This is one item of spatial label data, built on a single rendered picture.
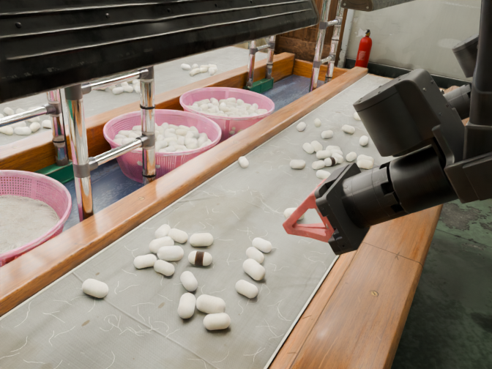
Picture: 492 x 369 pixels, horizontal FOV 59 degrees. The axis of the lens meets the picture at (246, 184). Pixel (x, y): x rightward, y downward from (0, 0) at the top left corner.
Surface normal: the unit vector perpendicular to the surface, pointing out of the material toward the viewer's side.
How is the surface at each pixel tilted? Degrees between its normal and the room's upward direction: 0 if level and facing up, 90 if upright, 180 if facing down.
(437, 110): 46
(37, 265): 0
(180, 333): 0
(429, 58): 89
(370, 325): 0
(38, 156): 90
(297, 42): 90
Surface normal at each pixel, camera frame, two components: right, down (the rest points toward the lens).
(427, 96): 0.58, -0.33
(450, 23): -0.50, 0.38
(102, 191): 0.08, -0.88
